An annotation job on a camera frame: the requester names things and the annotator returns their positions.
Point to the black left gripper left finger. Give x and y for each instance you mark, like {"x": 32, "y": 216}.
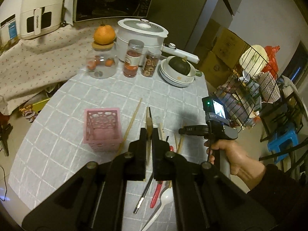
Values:
{"x": 138, "y": 155}

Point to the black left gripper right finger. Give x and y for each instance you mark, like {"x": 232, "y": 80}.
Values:
{"x": 159, "y": 159}

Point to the long wooden chopstick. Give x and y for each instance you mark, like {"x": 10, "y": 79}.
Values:
{"x": 129, "y": 128}

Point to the light wooden chopstick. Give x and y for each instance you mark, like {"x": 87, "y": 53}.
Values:
{"x": 162, "y": 135}

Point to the brown chopstick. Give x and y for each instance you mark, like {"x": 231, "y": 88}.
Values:
{"x": 149, "y": 128}

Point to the red plastic spoon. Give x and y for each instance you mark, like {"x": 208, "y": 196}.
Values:
{"x": 156, "y": 194}

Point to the pink perforated utensil basket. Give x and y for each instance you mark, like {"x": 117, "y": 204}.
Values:
{"x": 102, "y": 129}

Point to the black chopstick silver tip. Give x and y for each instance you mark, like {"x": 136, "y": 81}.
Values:
{"x": 141, "y": 199}

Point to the wooden chopstick pair member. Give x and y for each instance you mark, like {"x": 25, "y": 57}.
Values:
{"x": 180, "y": 144}

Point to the person's right hand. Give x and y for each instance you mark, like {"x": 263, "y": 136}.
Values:
{"x": 250, "y": 171}

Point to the grey checked tablecloth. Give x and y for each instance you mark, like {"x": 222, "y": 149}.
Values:
{"x": 53, "y": 150}

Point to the stacked white plates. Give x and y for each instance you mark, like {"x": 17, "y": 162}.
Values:
{"x": 173, "y": 77}

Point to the blue plastic stool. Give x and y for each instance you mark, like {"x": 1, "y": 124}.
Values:
{"x": 284, "y": 137}

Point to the dark green squash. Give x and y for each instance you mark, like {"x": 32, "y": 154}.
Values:
{"x": 180, "y": 65}

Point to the cardboard boxes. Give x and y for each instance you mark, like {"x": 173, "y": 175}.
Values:
{"x": 219, "y": 51}

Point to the clear glass jar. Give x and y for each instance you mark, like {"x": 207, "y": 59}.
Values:
{"x": 101, "y": 61}

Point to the dried slices jar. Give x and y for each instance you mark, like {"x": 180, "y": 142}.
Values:
{"x": 151, "y": 61}

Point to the red-filled spice jar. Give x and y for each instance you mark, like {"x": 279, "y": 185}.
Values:
{"x": 133, "y": 57}

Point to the white electric cooking pot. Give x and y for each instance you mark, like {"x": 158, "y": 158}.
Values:
{"x": 151, "y": 34}

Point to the orange fruit on jar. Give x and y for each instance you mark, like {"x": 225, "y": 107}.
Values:
{"x": 104, "y": 35}

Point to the floral white cloth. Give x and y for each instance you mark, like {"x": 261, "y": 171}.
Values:
{"x": 32, "y": 65}

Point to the white air fryer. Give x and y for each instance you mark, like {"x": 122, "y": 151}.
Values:
{"x": 39, "y": 17}

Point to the black wire rack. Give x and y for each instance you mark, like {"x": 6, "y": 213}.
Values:
{"x": 252, "y": 86}

